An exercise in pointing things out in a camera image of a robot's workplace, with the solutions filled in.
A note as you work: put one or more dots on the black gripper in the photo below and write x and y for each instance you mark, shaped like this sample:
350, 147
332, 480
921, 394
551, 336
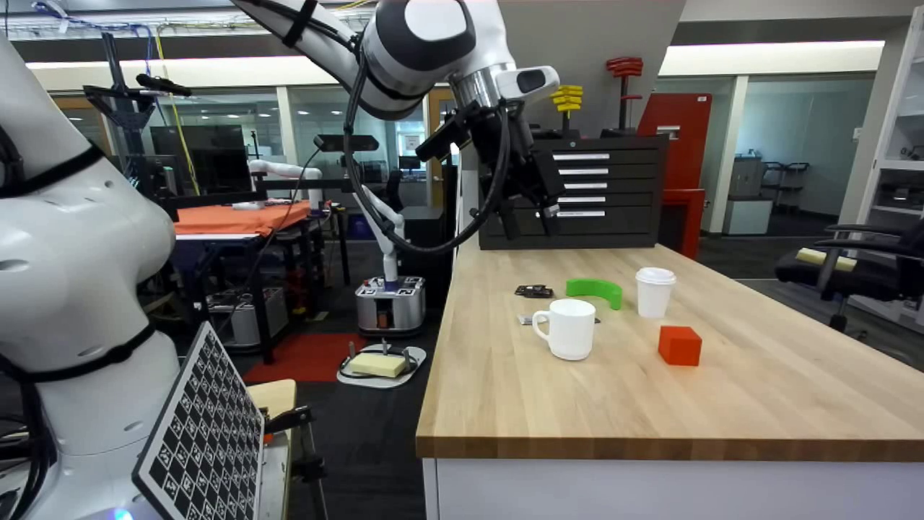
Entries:
522, 162

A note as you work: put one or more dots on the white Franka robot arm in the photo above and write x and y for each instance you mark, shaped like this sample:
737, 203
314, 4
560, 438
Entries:
424, 40

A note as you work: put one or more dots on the black teabag packet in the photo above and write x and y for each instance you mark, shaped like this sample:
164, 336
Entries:
535, 290

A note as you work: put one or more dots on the white paper cup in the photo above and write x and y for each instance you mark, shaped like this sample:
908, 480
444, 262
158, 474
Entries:
653, 292

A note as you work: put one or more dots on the green curved plastic piece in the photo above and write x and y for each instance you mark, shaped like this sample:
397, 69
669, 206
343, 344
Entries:
597, 290

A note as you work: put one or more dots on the black tool drawer cabinet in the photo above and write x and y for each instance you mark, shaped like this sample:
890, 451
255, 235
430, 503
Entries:
630, 199

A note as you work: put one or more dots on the white ceramic mug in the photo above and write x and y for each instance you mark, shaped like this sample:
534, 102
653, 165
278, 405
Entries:
570, 334

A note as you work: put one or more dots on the yellow sign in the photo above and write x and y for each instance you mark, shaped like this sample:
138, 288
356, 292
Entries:
568, 100

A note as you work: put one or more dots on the silver metal appliance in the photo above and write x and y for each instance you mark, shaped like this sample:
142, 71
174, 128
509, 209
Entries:
391, 308

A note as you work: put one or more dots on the red metal cabinet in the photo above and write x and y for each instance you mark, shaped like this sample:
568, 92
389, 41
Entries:
684, 126

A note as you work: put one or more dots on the red cube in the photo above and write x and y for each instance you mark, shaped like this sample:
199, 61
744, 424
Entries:
679, 347

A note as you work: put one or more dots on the yellow sponge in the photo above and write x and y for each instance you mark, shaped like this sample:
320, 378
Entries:
376, 365

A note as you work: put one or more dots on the grey tray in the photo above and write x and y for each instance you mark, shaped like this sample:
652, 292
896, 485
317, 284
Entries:
362, 381

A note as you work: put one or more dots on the red floor mat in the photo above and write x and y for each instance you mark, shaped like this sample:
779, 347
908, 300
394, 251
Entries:
298, 360

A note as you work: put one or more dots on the orange topped table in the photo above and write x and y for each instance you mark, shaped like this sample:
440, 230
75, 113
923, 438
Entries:
242, 220

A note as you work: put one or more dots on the black armchair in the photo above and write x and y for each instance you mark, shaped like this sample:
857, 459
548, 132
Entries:
869, 275

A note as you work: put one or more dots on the white shelf unit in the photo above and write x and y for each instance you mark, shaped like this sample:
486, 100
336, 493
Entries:
900, 147

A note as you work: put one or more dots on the black white checkerboard panel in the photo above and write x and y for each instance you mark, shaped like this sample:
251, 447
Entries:
199, 435

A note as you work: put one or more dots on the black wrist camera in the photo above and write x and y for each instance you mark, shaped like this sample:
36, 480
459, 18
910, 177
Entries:
447, 134

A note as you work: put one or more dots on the red topped post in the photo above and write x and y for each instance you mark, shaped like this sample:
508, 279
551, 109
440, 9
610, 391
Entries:
626, 66

